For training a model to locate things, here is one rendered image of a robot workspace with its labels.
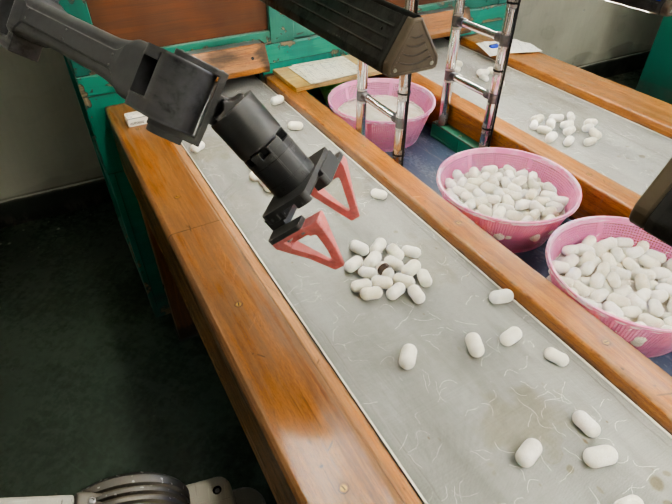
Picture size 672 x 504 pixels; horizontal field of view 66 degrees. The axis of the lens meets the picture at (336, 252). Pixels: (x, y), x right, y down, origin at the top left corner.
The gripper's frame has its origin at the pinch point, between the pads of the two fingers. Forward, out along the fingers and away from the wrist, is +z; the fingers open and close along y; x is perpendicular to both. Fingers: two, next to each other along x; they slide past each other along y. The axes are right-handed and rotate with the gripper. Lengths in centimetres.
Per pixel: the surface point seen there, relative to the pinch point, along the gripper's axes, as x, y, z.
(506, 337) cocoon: 7.3, -2.2, 25.8
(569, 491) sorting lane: 11.0, 16.9, 31.3
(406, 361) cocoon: -2.4, 4.8, 17.7
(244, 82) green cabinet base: -46, -83, -16
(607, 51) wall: 36, -315, 124
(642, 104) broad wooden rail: 35, -85, 47
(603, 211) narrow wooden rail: 21, -41, 40
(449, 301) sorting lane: 0.3, -9.3, 22.3
